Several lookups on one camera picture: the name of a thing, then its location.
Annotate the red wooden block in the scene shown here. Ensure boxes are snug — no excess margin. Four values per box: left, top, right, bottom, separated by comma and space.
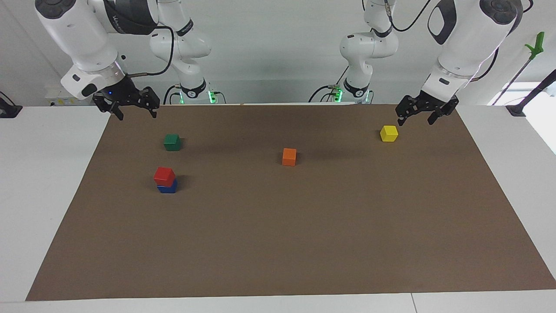
153, 167, 176, 188

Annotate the white box with labels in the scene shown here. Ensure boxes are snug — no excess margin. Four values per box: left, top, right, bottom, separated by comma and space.
45, 85, 93, 107

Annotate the black clamp stand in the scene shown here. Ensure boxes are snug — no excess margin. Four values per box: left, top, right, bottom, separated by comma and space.
506, 69, 556, 117

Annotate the black desk clamp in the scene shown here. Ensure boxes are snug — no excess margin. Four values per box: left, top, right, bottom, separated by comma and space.
0, 91, 23, 119

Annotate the green-tipped thin pole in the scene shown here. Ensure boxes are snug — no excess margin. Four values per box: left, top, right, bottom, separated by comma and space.
492, 31, 545, 106

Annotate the brown table mat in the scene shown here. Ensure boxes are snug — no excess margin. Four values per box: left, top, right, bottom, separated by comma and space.
25, 103, 556, 301

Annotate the black base cable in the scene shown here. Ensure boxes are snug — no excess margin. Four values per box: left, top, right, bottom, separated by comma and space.
308, 67, 351, 103
163, 85, 181, 105

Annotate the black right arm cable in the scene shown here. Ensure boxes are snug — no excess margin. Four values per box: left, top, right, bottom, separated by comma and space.
126, 26, 175, 78

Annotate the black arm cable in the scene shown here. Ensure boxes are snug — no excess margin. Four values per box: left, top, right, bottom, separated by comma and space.
384, 0, 431, 32
126, 26, 175, 78

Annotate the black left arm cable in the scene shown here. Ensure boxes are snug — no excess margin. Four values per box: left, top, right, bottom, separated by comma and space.
384, 0, 431, 32

